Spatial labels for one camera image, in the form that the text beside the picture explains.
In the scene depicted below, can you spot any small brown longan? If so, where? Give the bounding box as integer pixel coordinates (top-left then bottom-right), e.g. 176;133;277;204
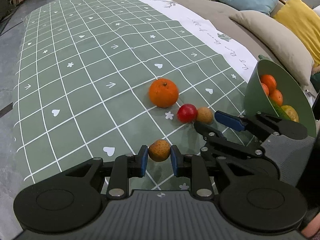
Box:
148;140;170;162
196;107;213;124

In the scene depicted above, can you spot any green plastic colander bowl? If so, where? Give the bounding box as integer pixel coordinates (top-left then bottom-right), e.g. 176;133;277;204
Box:
244;55;317;137

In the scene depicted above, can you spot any small red fruit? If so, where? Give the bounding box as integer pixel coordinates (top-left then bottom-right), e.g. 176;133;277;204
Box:
177;103;197;123

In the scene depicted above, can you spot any yellow green pear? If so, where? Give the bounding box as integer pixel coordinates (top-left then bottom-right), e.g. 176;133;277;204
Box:
281;105;299;122

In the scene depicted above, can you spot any large orange tangerine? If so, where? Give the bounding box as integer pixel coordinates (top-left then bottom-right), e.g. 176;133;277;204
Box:
148;78;179;108

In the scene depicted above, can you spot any green cucumber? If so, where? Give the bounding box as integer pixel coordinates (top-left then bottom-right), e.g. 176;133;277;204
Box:
271;100;291;120

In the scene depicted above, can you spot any beige sofa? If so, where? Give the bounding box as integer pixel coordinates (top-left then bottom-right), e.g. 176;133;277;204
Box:
173;0;319;90

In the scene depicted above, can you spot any beige cushion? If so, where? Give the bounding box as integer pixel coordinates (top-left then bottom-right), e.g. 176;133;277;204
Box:
230;10;314;86

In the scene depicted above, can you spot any green checked tablecloth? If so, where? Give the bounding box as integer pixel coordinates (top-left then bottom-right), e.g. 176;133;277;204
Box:
13;0;257;187

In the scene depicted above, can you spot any yellow cushion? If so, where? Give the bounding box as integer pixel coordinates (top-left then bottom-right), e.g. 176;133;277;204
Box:
273;0;320;67

